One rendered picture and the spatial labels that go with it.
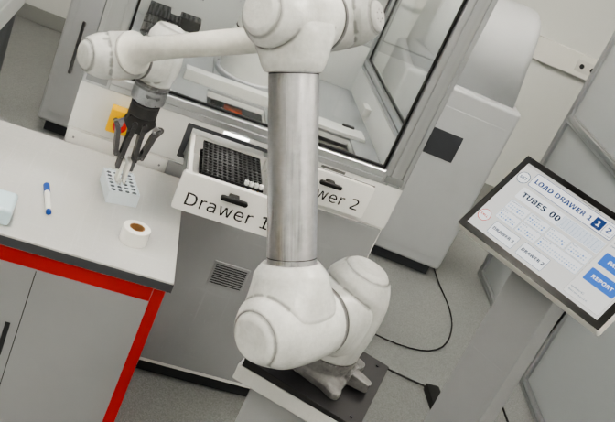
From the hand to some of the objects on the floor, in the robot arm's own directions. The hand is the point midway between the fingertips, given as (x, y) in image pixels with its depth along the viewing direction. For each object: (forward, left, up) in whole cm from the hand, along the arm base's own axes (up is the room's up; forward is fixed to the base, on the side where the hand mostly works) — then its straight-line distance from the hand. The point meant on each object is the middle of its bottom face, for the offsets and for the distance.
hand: (123, 168), depth 219 cm
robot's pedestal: (-17, -76, -81) cm, 112 cm away
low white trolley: (-12, +4, -84) cm, 85 cm away
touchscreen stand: (+62, -110, -80) cm, 149 cm away
